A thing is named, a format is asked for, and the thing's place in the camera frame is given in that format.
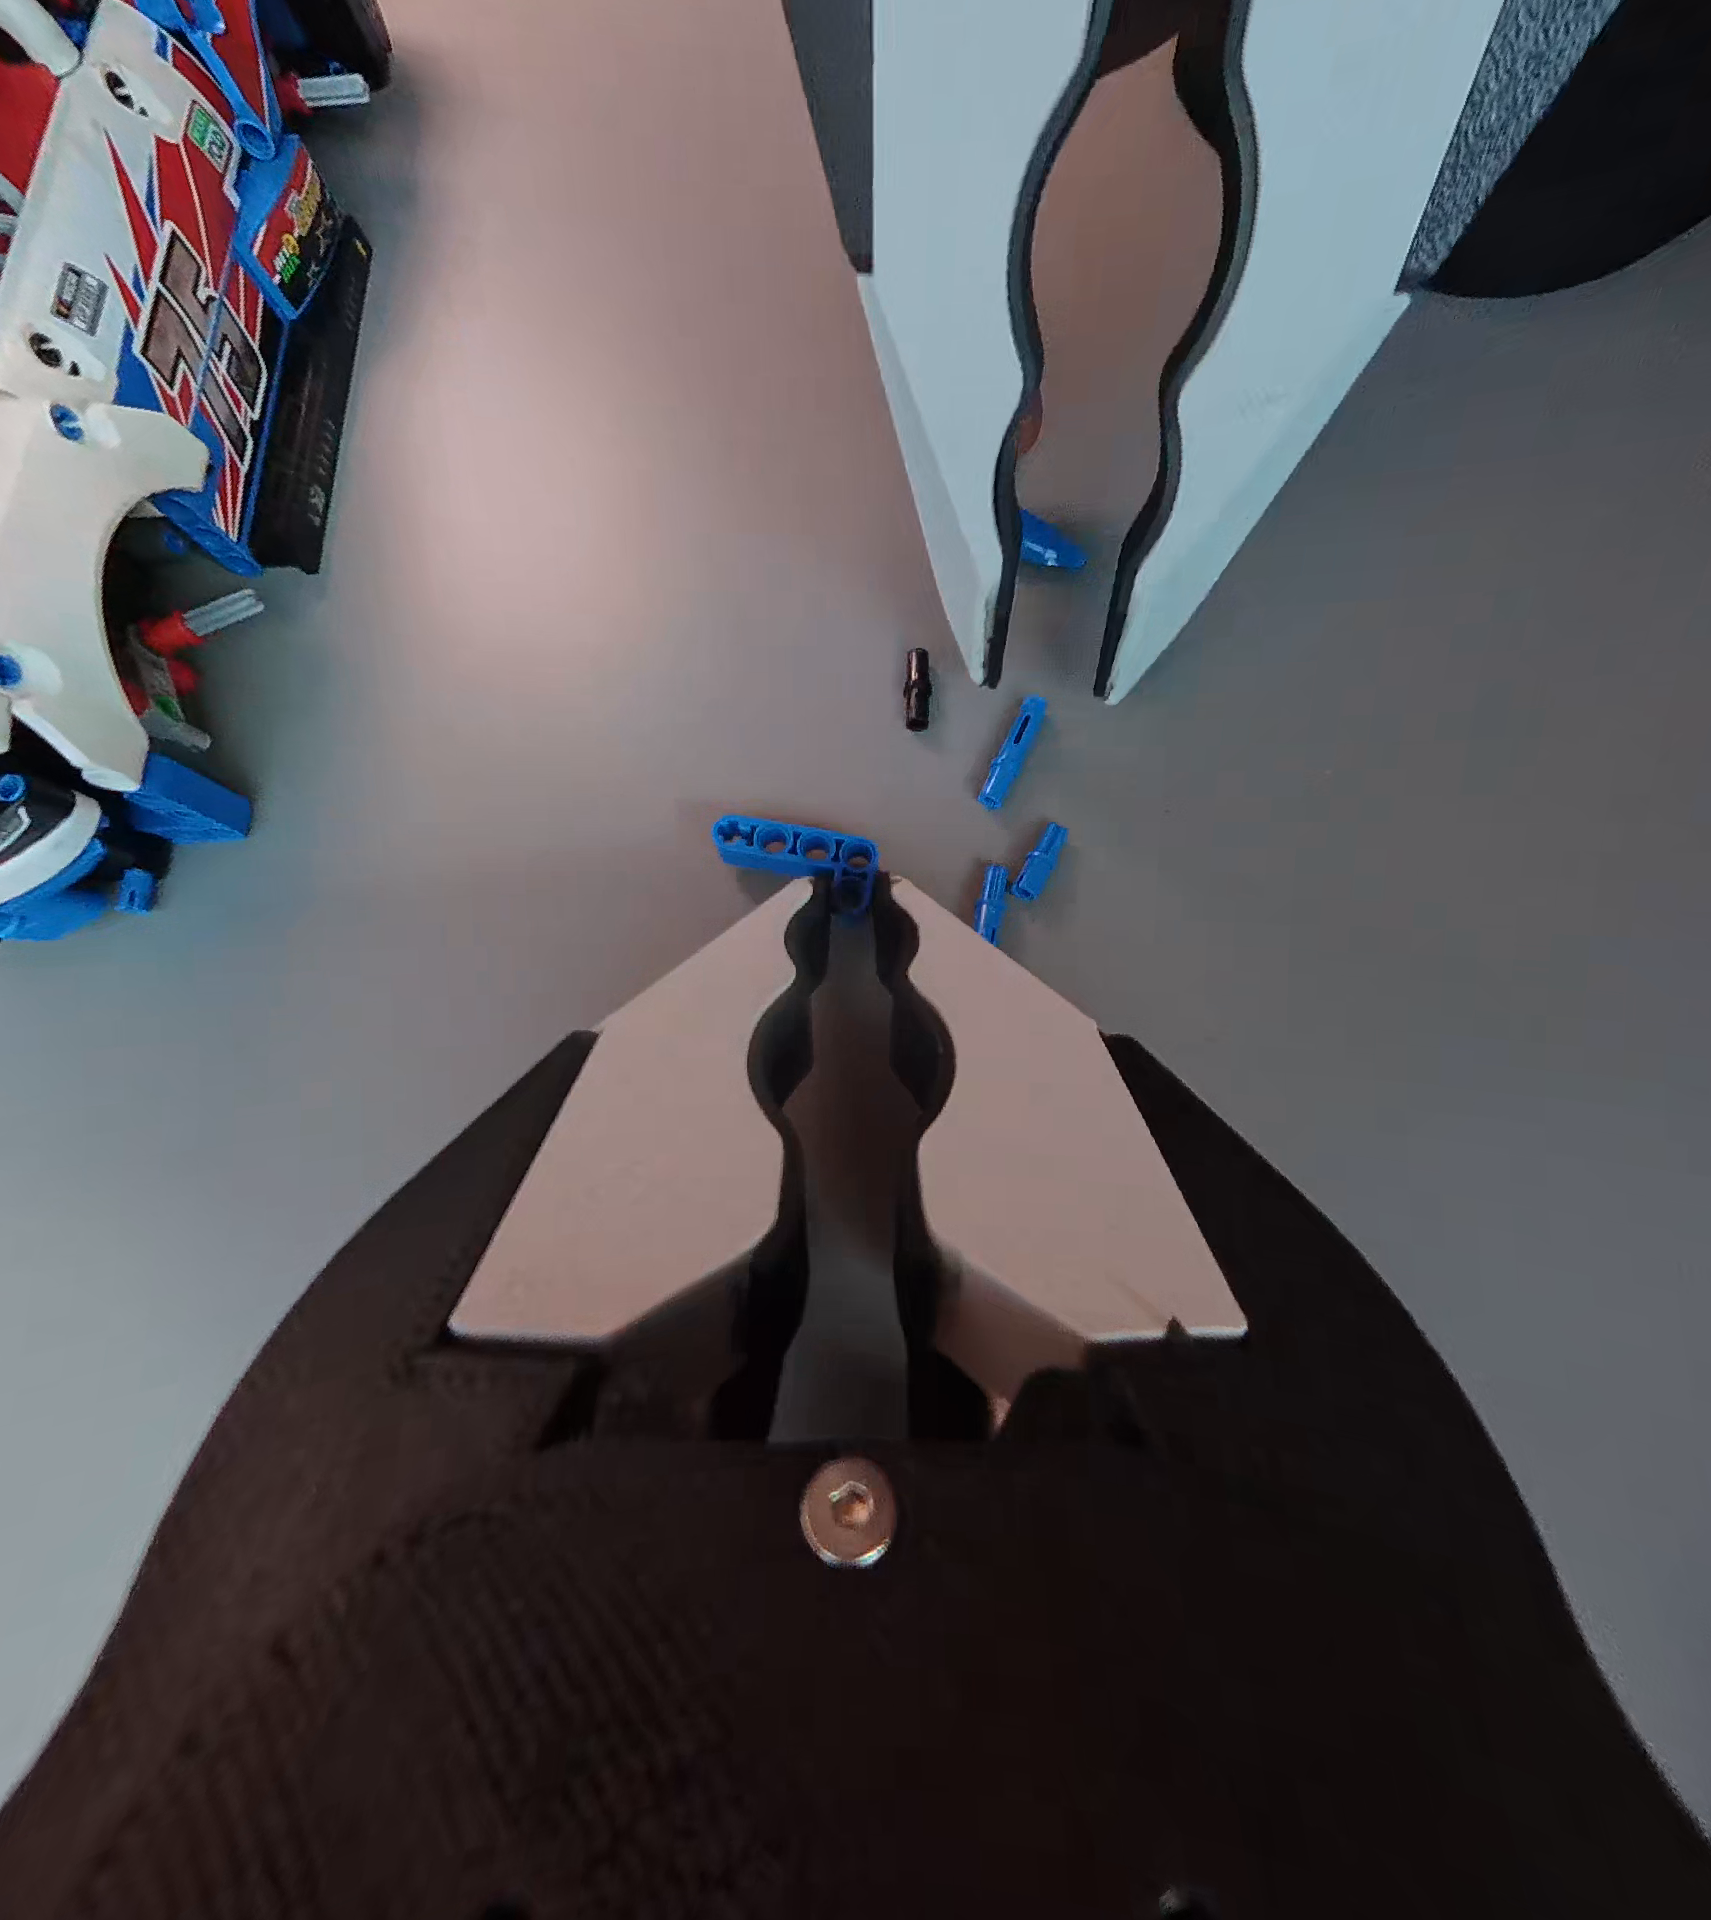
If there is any blue angled toy beam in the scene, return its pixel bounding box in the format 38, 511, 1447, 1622
711, 812, 881, 921

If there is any black mesh cushion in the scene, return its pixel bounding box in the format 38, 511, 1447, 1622
1431, 0, 1711, 303

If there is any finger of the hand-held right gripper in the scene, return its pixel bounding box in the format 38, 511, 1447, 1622
1095, 0, 1591, 708
779, 0, 1097, 692

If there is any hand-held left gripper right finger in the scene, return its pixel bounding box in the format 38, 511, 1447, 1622
855, 877, 1249, 1413

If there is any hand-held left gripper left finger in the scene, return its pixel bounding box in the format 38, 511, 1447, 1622
448, 877, 815, 1341

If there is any white and blue toy car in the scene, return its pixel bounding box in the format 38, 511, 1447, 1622
0, 0, 396, 948

